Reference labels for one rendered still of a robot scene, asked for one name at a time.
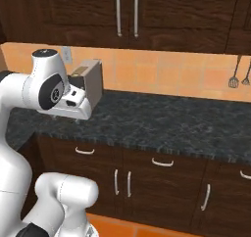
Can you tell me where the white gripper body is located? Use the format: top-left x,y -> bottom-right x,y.
36,96 -> 93,121

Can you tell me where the dark wood drawer front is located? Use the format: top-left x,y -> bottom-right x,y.
37,134 -> 125,170
123,147 -> 208,185
204,161 -> 251,197

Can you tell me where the dark wood base cupboard door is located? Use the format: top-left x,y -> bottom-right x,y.
122,166 -> 205,231
190,178 -> 251,237
20,139 -> 125,218

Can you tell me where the dark slotted spatula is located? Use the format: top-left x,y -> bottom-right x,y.
227,54 -> 243,89

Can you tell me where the dark whisk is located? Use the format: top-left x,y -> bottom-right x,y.
240,59 -> 251,86

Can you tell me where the silver drawer handle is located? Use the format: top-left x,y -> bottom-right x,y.
239,169 -> 251,181
151,157 -> 176,168
74,146 -> 96,156

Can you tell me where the white wall outlet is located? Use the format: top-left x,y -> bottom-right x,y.
61,46 -> 74,66

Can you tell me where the silver base cupboard handle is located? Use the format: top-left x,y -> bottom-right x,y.
125,170 -> 133,199
200,183 -> 212,213
113,168 -> 121,197

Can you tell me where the dark wood wall cupboard door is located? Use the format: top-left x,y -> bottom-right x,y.
0,0 -> 129,50
127,0 -> 241,54
225,0 -> 251,56

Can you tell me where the silver wall cupboard handle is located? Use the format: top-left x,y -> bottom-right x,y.
132,0 -> 140,38
115,0 -> 124,38

